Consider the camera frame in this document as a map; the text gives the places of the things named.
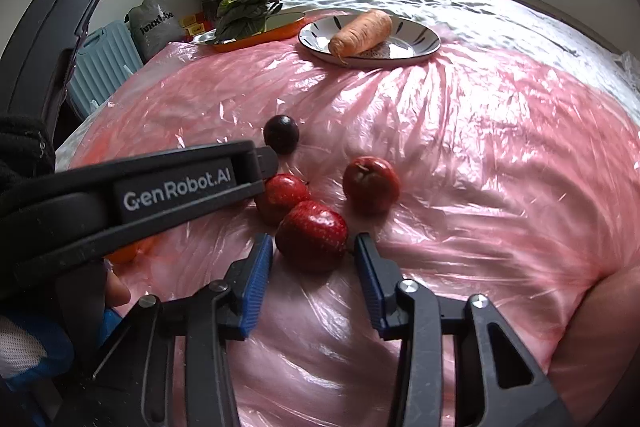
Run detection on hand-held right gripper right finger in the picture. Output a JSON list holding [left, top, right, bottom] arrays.
[[353, 232, 576, 427]]

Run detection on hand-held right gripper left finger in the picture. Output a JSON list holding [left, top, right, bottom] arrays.
[[47, 233, 275, 427]]

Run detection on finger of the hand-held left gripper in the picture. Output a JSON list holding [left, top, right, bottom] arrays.
[[0, 141, 279, 303]]

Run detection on dark plum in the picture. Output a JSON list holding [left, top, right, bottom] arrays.
[[263, 114, 301, 156]]

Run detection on red apple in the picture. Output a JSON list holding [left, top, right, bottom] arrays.
[[342, 156, 402, 215], [275, 200, 349, 273], [255, 173, 312, 228]]

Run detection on person's left hand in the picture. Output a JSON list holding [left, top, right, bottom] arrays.
[[103, 264, 132, 308]]

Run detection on light blue suitcase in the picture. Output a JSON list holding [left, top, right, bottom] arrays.
[[67, 19, 146, 115]]

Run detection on grey printed bag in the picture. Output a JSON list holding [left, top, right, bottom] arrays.
[[125, 0, 186, 58]]

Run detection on orange tray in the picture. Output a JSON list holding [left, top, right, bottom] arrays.
[[192, 11, 311, 54]]

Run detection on orange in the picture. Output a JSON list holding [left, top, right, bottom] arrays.
[[106, 241, 153, 265]]

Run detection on red yellow carton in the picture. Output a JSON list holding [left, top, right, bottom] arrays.
[[179, 12, 211, 42]]

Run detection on leafy green vegetable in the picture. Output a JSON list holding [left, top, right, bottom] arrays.
[[212, 0, 283, 42]]

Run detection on carrot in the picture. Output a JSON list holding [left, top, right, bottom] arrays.
[[327, 9, 393, 68]]

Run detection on pink plastic sheet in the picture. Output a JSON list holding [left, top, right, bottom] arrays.
[[67, 7, 640, 427]]

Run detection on white patterned plate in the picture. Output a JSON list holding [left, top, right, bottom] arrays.
[[298, 16, 442, 68]]

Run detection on blue white cloth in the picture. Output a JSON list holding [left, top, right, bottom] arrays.
[[0, 307, 76, 380]]

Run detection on clear plastic bag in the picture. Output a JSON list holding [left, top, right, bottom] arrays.
[[620, 49, 640, 80]]

